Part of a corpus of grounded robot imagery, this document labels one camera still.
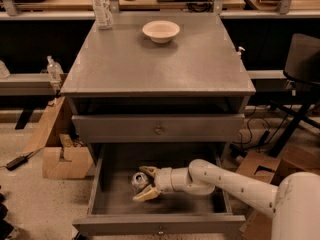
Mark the small pump bottle right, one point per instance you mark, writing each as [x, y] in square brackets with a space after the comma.
[240, 51]

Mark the closed grey top drawer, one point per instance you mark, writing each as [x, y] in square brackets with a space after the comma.
[155, 128]

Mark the open grey middle drawer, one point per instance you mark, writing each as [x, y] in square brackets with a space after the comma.
[112, 210]

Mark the cardboard box on right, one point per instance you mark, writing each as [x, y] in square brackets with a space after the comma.
[273, 170]

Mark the white paper bowl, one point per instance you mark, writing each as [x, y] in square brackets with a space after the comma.
[161, 31]

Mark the clear plastic water bottle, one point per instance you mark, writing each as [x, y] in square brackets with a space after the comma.
[102, 13]

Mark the black power adapter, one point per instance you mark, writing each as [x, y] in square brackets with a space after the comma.
[15, 163]

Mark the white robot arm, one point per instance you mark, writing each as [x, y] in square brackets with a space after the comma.
[293, 205]

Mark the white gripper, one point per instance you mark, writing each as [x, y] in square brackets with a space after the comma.
[163, 179]

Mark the cardboard box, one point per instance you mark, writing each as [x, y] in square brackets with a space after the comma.
[273, 170]
[62, 156]

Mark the cardboard box on left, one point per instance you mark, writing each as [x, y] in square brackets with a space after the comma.
[62, 156]

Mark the silver 7up can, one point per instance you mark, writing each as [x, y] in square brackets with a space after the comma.
[139, 181]

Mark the grey drawer cabinet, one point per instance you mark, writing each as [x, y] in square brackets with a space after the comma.
[121, 71]

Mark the small sanitizer bottle left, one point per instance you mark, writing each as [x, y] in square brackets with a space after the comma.
[54, 69]

